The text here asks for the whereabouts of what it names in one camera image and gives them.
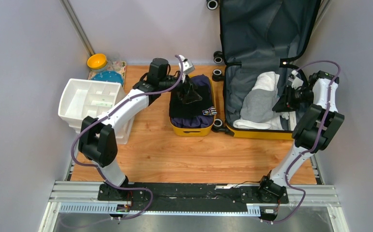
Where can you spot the white toothpaste tube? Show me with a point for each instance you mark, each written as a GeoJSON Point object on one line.
{"type": "Point", "coordinates": [292, 121]}

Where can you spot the teal dotted plate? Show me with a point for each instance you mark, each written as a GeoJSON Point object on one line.
{"type": "Point", "coordinates": [109, 76]}

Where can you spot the patterned cloth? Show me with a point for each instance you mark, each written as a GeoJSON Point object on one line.
{"type": "Point", "coordinates": [118, 66]}

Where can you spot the yellow plastic basket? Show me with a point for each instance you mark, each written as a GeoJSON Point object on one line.
{"type": "Point", "coordinates": [196, 131]}

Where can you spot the yellow Pikachu suitcase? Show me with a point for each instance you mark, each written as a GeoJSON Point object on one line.
{"type": "Point", "coordinates": [260, 36]}

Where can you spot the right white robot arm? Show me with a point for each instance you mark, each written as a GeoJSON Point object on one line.
{"type": "Point", "coordinates": [313, 132]}

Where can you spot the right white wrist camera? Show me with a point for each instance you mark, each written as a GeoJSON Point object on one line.
{"type": "Point", "coordinates": [294, 81]}

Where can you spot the yellow bowl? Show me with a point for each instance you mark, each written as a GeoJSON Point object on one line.
{"type": "Point", "coordinates": [97, 61]}

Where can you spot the white plastic drawer organizer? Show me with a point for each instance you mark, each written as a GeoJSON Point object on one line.
{"type": "Point", "coordinates": [82, 98]}

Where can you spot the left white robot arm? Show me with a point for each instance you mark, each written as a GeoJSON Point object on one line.
{"type": "Point", "coordinates": [97, 139]}

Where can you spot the grey folded garment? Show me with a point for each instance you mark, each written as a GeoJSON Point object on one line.
{"type": "Point", "coordinates": [257, 106]}

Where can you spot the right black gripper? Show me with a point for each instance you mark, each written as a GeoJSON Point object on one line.
{"type": "Point", "coordinates": [282, 105]}

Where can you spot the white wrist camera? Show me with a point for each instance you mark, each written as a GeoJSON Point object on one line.
{"type": "Point", "coordinates": [185, 65]}
{"type": "Point", "coordinates": [294, 81]}

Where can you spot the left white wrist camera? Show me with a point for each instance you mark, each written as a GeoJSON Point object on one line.
{"type": "Point", "coordinates": [185, 65]}

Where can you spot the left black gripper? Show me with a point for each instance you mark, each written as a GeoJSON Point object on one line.
{"type": "Point", "coordinates": [191, 95]}

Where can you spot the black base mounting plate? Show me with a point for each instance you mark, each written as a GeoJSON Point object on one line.
{"type": "Point", "coordinates": [186, 197]}

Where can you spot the navy blue garment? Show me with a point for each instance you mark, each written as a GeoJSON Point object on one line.
{"type": "Point", "coordinates": [198, 121]}

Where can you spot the aluminium frame rail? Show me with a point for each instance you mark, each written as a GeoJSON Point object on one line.
{"type": "Point", "coordinates": [192, 175]}

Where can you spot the white folded garment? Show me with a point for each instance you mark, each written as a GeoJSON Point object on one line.
{"type": "Point", "coordinates": [267, 81]}

